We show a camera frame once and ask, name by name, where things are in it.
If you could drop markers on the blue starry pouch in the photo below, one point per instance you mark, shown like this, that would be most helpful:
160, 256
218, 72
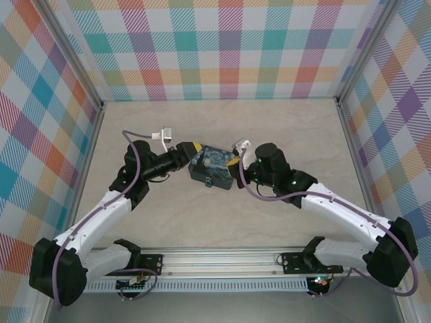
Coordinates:
210, 163

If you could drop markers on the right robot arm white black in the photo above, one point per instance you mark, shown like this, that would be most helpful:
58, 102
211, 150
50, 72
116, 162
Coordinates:
343, 208

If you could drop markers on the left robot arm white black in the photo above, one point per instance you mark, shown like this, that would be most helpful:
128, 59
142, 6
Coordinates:
101, 209

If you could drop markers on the left circuit board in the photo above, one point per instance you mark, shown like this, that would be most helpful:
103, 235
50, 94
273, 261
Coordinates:
131, 284

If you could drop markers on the right circuit board with lights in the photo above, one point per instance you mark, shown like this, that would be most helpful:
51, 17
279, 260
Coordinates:
321, 282

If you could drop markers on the grey metal front panel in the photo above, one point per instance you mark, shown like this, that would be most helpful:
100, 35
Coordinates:
219, 309

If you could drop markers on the aluminium table side rail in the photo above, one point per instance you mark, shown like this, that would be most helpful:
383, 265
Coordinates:
85, 158
355, 151

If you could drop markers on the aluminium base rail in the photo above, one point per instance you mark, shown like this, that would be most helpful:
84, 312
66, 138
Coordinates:
219, 260

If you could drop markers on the aluminium frame post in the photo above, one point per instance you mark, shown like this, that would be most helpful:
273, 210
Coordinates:
72, 57
367, 47

